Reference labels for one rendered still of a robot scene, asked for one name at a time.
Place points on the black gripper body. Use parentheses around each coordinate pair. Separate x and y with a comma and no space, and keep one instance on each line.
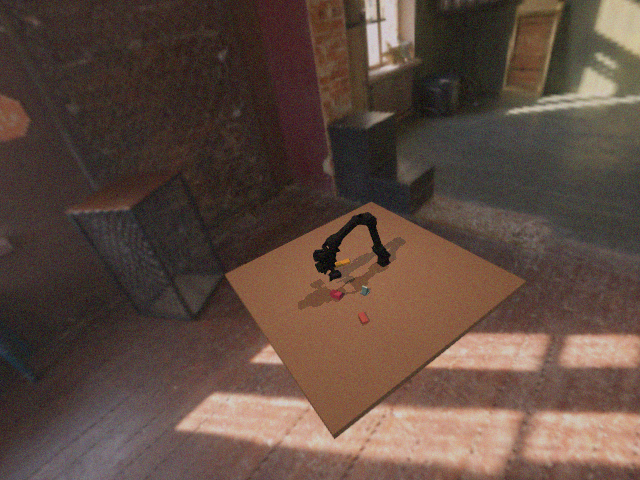
(334,274)

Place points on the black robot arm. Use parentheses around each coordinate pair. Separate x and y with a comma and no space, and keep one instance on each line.
(334,241)

